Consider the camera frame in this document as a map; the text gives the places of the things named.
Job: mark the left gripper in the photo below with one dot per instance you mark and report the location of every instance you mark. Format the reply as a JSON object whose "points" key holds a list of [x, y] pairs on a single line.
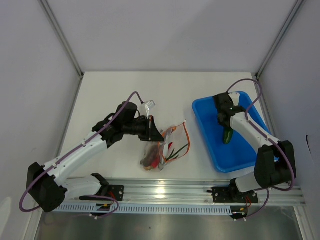
{"points": [[148, 134]]}

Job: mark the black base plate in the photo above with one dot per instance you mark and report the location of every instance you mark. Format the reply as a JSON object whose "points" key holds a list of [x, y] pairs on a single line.
{"points": [[225, 194], [116, 192]]}

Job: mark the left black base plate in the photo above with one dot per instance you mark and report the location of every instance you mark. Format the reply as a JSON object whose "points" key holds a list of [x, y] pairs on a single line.
{"points": [[116, 192]]}

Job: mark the right aluminium frame post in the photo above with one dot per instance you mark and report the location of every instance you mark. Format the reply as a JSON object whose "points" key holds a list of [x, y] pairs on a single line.
{"points": [[284, 29]]}

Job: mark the blue plastic tray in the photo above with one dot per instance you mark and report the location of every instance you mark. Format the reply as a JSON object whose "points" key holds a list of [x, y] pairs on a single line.
{"points": [[226, 158]]}

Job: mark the green onion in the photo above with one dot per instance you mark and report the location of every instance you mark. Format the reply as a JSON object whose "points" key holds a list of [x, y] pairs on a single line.
{"points": [[175, 155]]}

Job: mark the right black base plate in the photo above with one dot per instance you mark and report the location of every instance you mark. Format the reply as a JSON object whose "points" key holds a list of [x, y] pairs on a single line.
{"points": [[225, 194]]}

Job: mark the red chili pepper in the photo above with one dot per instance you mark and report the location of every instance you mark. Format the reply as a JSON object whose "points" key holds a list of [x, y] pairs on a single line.
{"points": [[161, 155]]}

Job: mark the clear zip top bag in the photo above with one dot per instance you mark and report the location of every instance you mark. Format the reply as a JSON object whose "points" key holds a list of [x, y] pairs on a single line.
{"points": [[176, 144]]}

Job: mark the aluminium mounting rail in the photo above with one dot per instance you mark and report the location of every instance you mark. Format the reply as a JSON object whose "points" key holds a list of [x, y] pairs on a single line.
{"points": [[191, 192]]}

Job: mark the left aluminium frame post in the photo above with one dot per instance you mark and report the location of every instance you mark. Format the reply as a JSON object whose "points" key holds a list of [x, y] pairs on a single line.
{"points": [[57, 29]]}

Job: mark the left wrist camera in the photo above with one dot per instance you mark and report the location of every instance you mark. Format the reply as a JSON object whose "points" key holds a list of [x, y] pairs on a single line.
{"points": [[146, 107]]}

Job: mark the aluminium frame post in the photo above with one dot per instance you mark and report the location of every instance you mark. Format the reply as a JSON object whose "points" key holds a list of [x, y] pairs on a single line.
{"points": [[284, 29], [57, 29]]}

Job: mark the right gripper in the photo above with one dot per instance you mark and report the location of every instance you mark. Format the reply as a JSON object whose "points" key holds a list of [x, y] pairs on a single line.
{"points": [[223, 125]]}

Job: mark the white slotted cable duct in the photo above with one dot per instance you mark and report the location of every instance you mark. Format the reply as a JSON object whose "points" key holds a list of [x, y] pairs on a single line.
{"points": [[166, 209]]}

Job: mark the green cucumber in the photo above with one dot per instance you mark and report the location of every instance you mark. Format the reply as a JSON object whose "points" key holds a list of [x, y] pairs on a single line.
{"points": [[227, 135]]}

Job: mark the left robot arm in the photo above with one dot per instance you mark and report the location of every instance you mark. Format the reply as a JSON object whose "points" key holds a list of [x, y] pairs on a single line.
{"points": [[49, 184]]}

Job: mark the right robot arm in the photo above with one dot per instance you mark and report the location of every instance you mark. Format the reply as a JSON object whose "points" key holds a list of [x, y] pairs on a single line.
{"points": [[275, 165]]}

